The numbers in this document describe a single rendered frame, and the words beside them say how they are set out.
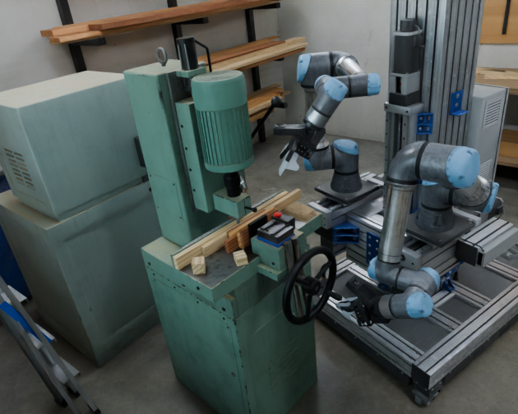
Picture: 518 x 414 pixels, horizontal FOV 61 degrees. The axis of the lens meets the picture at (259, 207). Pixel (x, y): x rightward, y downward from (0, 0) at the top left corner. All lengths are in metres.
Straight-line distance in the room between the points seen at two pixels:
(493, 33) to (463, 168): 3.15
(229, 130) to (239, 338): 0.75
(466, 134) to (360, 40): 2.90
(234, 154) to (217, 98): 0.19
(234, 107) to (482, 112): 1.13
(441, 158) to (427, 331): 1.14
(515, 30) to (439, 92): 2.52
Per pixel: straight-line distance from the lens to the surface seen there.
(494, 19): 4.41
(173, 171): 1.68
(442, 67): 1.89
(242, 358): 1.75
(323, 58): 1.93
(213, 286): 1.46
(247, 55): 4.31
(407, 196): 1.44
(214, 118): 1.43
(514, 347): 2.64
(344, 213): 2.17
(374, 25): 4.81
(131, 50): 4.04
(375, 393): 2.29
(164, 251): 1.89
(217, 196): 1.65
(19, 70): 3.60
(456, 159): 1.35
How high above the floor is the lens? 1.79
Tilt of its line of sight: 28 degrees down
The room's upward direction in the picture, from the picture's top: 7 degrees counter-clockwise
